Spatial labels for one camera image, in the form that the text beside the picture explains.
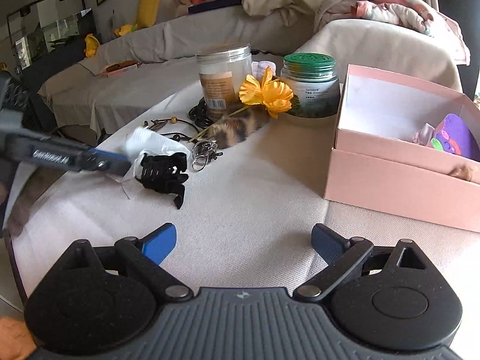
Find yellow pillow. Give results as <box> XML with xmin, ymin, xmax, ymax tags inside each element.
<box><xmin>136</xmin><ymin>0</ymin><xmax>163</xmax><ymax>31</ymax></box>

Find beaded black cord bracelet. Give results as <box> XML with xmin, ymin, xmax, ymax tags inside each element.
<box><xmin>142</xmin><ymin>116</ymin><xmax>203</xmax><ymax>143</ymax></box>

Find pale pink cloth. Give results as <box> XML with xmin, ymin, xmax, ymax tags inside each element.
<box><xmin>412</xmin><ymin>122</ymin><xmax>437</xmax><ymax>145</ymax></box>

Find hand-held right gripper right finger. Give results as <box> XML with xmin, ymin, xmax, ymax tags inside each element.
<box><xmin>293</xmin><ymin>223</ymin><xmax>432</xmax><ymax>303</ymax></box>

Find purple fluffy headband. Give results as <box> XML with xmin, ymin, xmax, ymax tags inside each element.
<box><xmin>252</xmin><ymin>60</ymin><xmax>280</xmax><ymax>81</ymax></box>

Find flat pink packet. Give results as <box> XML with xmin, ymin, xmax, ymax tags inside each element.
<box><xmin>105</xmin><ymin>62</ymin><xmax>141</xmax><ymax>77</ymax></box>

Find glass fish tank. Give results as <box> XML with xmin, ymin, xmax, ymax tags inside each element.
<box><xmin>7</xmin><ymin>0</ymin><xmax>96</xmax><ymax>68</ymax></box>

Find beige plush toy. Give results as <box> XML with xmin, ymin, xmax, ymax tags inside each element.
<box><xmin>169</xmin><ymin>0</ymin><xmax>194</xmax><ymax>17</ymax></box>

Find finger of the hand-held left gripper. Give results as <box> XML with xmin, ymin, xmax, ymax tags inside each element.
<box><xmin>71</xmin><ymin>145</ymin><xmax>133</xmax><ymax>176</ymax></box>

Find black hair claw clip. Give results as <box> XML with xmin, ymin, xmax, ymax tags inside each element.
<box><xmin>134</xmin><ymin>150</ymin><xmax>191</xmax><ymax>211</ymax></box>

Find floral pink blanket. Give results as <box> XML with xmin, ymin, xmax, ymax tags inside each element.
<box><xmin>313</xmin><ymin>0</ymin><xmax>471</xmax><ymax>64</ymax></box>

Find jar with green lid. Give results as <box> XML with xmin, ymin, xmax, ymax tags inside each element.
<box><xmin>279</xmin><ymin>52</ymin><xmax>341</xmax><ymax>119</ymax></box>

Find purple felt piece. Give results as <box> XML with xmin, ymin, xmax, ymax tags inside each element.
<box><xmin>429</xmin><ymin>113</ymin><xmax>480</xmax><ymax>157</ymax></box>

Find dark flat box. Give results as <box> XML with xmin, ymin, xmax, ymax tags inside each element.
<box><xmin>187</xmin><ymin>0</ymin><xmax>244</xmax><ymax>15</ymax></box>

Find pink cardboard box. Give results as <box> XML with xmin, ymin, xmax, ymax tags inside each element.
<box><xmin>323</xmin><ymin>64</ymin><xmax>480</xmax><ymax>233</ymax></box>

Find yellow fabric flower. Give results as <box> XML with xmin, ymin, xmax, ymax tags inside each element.
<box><xmin>189</xmin><ymin>67</ymin><xmax>294</xmax><ymax>144</ymax></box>

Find small yellow plush toy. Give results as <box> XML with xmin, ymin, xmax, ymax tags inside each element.
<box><xmin>84</xmin><ymin>34</ymin><xmax>99</xmax><ymax>58</ymax></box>

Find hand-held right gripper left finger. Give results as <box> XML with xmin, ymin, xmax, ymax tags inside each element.
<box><xmin>64</xmin><ymin>223</ymin><xmax>191</xmax><ymax>303</ymax></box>

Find leopard fur tail keychain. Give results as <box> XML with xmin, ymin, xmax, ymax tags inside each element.
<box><xmin>191</xmin><ymin>108</ymin><xmax>271</xmax><ymax>172</ymax></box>

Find grey covered sofa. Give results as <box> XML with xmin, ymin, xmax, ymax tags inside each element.
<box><xmin>37</xmin><ymin>5</ymin><xmax>464</xmax><ymax>147</ymax></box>

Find black hair ties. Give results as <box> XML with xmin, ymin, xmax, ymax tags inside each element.
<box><xmin>187</xmin><ymin>97</ymin><xmax>218</xmax><ymax>128</ymax></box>

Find clear jar with silver lid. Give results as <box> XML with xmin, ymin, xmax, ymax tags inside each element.
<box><xmin>196</xmin><ymin>43</ymin><xmax>253</xmax><ymax>119</ymax></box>

